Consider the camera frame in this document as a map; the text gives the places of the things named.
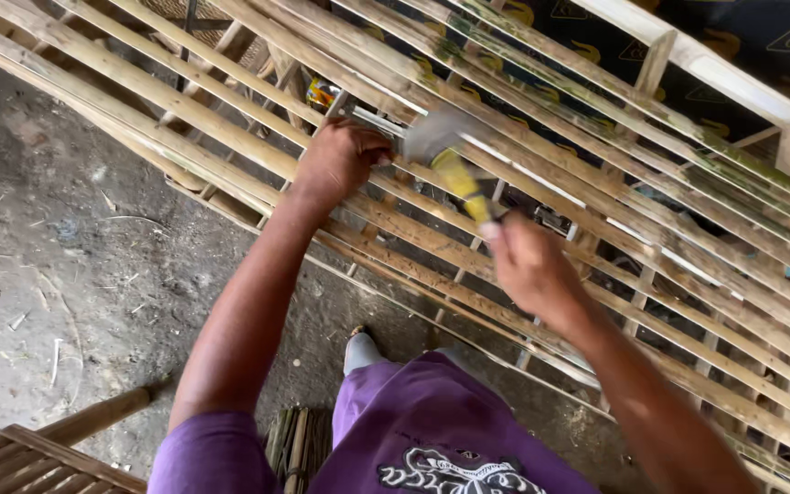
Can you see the person's right fingers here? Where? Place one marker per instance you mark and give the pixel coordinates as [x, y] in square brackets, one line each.
[501, 230]

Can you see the grey trousers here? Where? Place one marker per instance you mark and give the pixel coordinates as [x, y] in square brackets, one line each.
[362, 351]

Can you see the person's left fingers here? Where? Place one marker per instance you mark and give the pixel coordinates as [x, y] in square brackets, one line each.
[374, 147]

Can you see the purple printed shirt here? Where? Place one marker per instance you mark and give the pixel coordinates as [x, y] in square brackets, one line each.
[429, 418]

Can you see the small colourful can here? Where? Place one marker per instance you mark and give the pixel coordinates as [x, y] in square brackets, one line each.
[319, 92]

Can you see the pale wooden rail frame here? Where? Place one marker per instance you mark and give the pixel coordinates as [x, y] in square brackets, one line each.
[724, 74]

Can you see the large bamboo slat frame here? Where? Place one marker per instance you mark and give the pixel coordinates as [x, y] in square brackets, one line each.
[230, 141]

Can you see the person's left hand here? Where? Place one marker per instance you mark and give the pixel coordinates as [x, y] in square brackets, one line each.
[337, 161]

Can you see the bamboo stick seat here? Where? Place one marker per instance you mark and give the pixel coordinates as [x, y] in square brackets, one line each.
[297, 446]

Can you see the dark printed tarp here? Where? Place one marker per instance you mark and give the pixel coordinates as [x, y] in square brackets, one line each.
[745, 24]

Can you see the person's right hand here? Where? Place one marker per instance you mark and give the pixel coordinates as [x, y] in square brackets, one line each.
[535, 271]

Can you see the brown bamboo slat furniture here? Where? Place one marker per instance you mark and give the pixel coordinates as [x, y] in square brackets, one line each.
[31, 461]

